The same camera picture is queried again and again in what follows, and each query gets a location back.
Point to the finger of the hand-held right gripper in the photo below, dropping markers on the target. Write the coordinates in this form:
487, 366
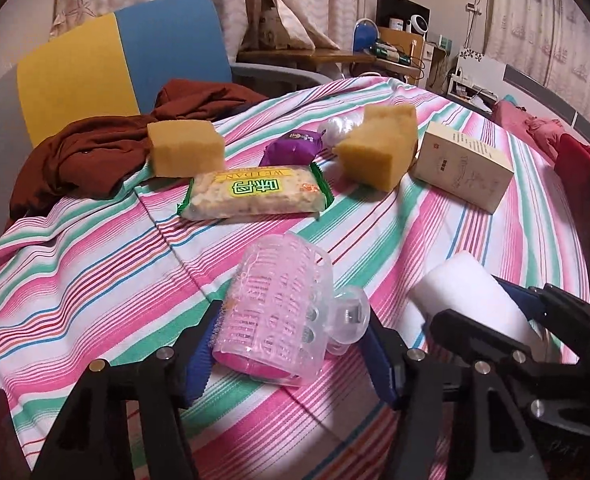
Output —
560, 307
465, 332

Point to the grey bed rail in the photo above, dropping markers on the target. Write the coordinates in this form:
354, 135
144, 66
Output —
560, 95

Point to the blue round appliance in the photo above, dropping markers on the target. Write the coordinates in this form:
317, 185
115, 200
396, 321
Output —
365, 35

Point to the wooden desk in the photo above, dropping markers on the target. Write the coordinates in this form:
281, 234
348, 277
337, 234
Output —
295, 56

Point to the pink red clothing pile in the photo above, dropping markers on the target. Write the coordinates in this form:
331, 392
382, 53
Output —
545, 127

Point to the yellow sponge block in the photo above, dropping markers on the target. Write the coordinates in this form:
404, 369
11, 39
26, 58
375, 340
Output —
370, 155
185, 150

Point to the beige cardboard box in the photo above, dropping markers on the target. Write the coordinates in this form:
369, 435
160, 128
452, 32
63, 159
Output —
460, 170

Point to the printed paper bag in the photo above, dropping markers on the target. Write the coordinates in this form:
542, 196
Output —
274, 27

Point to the pink green striped tablecloth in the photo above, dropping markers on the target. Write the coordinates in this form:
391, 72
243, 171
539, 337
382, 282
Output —
100, 285

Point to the pink hair roller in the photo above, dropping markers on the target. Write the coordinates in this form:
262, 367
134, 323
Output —
275, 310

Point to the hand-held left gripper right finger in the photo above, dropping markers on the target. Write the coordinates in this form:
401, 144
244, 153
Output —
379, 362

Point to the black cabinet box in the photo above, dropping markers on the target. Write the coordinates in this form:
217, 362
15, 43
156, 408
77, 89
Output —
400, 7

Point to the small white round fan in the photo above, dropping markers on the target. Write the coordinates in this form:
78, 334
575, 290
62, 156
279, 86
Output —
418, 23

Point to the purple snack packet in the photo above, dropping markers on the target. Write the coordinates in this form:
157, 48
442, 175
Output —
290, 149

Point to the rice cracker snack packet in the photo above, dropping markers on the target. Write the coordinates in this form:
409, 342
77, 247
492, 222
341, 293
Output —
250, 192

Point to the white storage shelf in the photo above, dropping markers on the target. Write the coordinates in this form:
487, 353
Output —
470, 77

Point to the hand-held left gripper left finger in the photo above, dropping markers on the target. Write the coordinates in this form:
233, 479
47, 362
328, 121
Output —
200, 355

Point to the white foam block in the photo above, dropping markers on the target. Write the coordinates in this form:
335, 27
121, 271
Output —
465, 285

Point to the rust brown garment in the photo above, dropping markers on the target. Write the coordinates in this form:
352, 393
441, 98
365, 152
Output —
100, 155

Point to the grey yellow blue chair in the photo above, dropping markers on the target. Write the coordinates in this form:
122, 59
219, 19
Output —
165, 45

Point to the clear plastic ball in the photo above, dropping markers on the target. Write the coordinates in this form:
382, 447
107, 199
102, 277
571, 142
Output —
342, 127

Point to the dark green handheld device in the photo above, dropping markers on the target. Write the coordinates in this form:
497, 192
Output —
390, 52

